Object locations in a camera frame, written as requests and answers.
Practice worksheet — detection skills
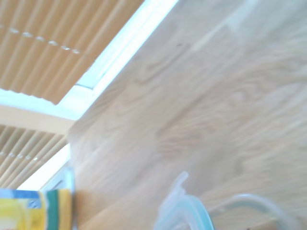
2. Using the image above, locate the wide tan window blind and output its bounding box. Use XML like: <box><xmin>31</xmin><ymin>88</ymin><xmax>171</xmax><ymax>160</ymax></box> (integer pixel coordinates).
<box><xmin>0</xmin><ymin>0</ymin><xmax>146</xmax><ymax>105</ymax></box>

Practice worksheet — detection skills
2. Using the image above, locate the yellow green sponge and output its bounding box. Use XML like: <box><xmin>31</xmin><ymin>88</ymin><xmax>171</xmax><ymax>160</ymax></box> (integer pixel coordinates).
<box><xmin>44</xmin><ymin>188</ymin><xmax>73</xmax><ymax>230</ymax></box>

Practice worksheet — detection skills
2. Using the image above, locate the narrow tan window blind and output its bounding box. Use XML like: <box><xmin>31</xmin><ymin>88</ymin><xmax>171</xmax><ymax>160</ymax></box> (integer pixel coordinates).
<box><xmin>0</xmin><ymin>124</ymin><xmax>70</xmax><ymax>190</ymax></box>

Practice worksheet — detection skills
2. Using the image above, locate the clear glass food container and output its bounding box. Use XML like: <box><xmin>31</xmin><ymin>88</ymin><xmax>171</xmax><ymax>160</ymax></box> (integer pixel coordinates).
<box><xmin>205</xmin><ymin>193</ymin><xmax>302</xmax><ymax>230</ymax></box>

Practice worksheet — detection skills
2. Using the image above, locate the yellow Lysol wipes canister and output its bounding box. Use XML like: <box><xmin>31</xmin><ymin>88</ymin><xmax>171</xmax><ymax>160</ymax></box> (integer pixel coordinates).
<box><xmin>0</xmin><ymin>188</ymin><xmax>47</xmax><ymax>230</ymax></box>

